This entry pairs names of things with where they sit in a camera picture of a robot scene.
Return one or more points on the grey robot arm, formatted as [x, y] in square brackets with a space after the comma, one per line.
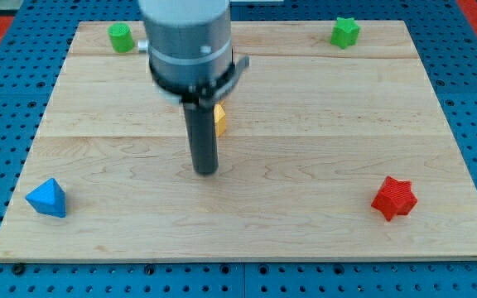
[190, 49]

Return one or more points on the blue triangle block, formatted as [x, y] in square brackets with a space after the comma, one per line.
[48, 198]

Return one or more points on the yellow block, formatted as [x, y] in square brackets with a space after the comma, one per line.
[220, 123]

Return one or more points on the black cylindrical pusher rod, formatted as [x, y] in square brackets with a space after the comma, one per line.
[202, 139]

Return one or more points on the wooden board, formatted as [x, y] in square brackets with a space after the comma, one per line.
[312, 132]

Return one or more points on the green star block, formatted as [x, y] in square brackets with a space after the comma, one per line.
[345, 32]

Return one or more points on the green cylinder block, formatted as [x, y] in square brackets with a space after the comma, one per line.
[120, 37]

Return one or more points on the red star block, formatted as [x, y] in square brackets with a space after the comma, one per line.
[394, 197]

